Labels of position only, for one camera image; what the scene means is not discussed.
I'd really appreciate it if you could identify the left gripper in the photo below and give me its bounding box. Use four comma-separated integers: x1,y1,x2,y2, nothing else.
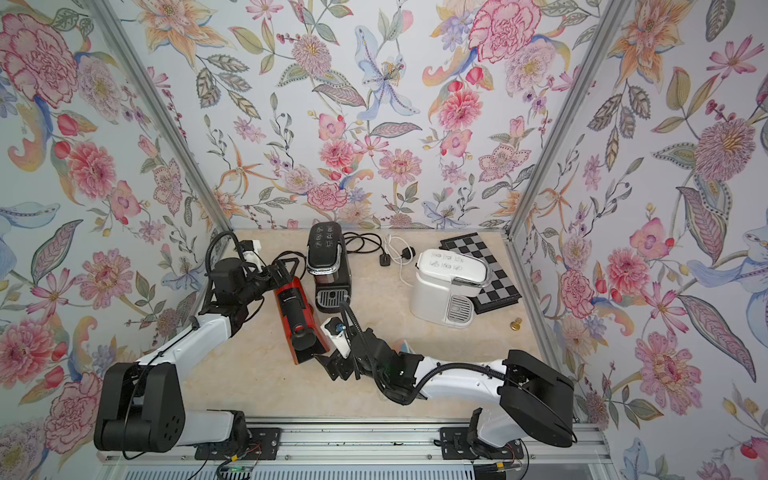
235,256,298,307

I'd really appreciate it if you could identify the black coffee machine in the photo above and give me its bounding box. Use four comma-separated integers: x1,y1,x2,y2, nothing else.
307,221,352,314

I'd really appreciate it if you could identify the red coffee machine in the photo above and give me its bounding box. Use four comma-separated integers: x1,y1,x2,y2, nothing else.
275,288,329,365

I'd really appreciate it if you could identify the white coffee machine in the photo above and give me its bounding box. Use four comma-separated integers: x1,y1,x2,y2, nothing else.
409,249,490,329

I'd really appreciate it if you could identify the blue striped cloth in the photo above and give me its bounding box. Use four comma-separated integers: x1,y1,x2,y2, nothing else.
394,339,414,354

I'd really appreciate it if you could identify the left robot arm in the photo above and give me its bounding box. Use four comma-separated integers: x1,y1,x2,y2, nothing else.
93,231,305,460

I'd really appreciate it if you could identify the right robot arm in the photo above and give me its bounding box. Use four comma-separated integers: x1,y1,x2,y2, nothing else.
317,304,578,449

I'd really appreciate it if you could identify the black white chessboard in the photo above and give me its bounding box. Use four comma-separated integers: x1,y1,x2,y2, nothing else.
439,232,522,314

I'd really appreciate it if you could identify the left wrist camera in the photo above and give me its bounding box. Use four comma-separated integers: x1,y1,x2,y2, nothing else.
238,240,265,269

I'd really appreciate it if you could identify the black power cable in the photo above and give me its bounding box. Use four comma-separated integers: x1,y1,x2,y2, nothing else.
343,232,392,268

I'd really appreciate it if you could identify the white power cable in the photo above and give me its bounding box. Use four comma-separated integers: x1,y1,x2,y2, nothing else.
383,235,418,288

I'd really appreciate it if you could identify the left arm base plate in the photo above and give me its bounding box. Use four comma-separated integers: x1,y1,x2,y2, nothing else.
194,427,282,461

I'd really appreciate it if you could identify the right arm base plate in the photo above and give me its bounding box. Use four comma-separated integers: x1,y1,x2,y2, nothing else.
433,427,526,461

